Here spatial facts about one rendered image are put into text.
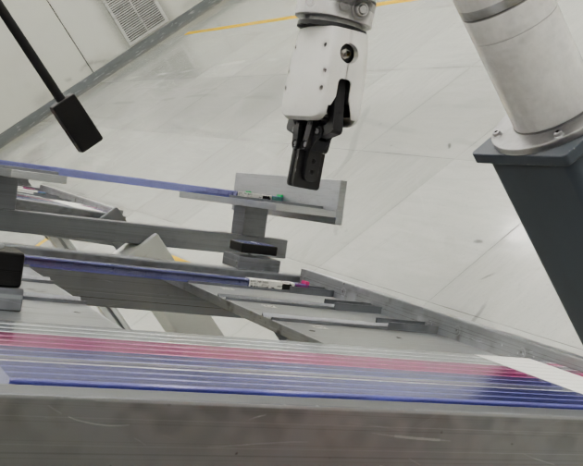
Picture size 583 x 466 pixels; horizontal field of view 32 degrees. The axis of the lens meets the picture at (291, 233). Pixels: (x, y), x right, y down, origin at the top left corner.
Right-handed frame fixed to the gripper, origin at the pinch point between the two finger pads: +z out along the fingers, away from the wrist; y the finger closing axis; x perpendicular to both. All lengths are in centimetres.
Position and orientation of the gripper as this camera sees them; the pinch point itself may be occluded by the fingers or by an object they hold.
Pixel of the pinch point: (305, 169)
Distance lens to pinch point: 110.8
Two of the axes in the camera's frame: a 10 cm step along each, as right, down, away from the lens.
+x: -8.7, -1.4, -4.6
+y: -4.5, -1.2, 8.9
